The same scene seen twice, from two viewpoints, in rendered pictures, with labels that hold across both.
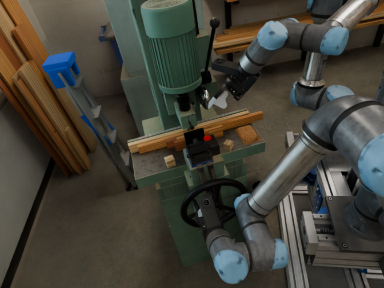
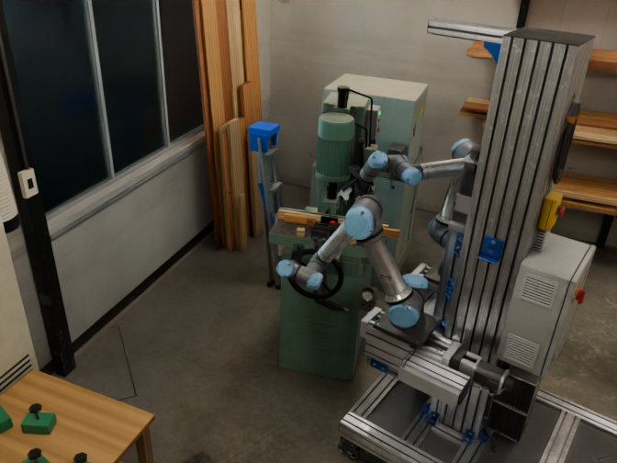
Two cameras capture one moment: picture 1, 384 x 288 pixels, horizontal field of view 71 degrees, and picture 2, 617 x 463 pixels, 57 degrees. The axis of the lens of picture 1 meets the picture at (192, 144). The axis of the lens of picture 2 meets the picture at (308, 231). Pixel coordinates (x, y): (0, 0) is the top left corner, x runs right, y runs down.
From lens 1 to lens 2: 1.89 m
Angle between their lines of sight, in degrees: 21
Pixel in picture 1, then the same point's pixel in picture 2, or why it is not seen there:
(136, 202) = (270, 299)
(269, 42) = (371, 163)
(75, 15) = (310, 84)
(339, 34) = (409, 172)
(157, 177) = (286, 240)
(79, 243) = (196, 306)
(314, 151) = not seen: hidden behind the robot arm
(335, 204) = not seen: hidden behind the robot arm
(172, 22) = (331, 131)
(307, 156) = not seen: hidden behind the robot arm
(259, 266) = (300, 276)
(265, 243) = (311, 269)
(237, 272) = (286, 269)
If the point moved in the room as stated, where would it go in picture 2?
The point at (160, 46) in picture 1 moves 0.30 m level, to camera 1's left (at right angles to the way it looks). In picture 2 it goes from (321, 143) to (265, 133)
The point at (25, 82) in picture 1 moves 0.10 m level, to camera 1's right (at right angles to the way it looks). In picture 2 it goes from (228, 135) to (240, 137)
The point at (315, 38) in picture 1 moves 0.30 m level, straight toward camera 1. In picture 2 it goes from (400, 170) to (350, 186)
